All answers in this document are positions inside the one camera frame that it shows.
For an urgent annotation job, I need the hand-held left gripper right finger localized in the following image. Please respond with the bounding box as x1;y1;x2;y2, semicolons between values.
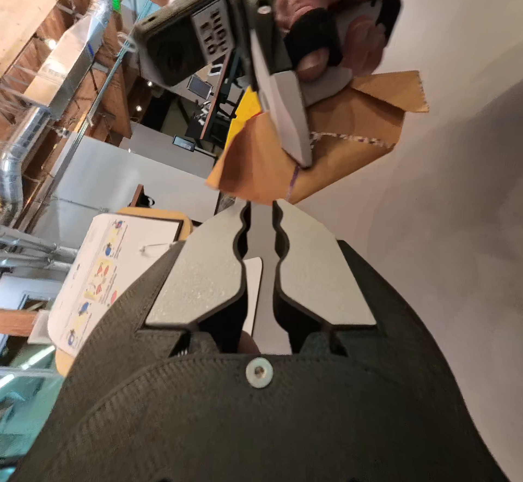
272;199;377;328

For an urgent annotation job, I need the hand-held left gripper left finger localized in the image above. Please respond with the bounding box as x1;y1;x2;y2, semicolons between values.
145;202;251;328

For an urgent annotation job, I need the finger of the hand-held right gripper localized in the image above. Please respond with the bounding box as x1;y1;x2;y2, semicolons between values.
248;30;315;169
299;66;354;108

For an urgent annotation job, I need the brown origami paper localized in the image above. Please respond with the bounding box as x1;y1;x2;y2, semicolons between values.
205;70;430;206

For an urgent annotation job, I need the small tablet screen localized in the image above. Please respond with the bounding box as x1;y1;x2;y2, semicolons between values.
187;75;214;99

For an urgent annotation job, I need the printed instruction sheet on board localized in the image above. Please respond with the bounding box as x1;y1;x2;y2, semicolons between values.
52;207;193;377

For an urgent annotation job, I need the brown edged desk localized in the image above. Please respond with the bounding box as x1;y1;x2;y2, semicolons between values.
202;47;242;140

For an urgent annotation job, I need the silver air duct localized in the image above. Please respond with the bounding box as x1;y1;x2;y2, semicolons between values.
0;0;123;230

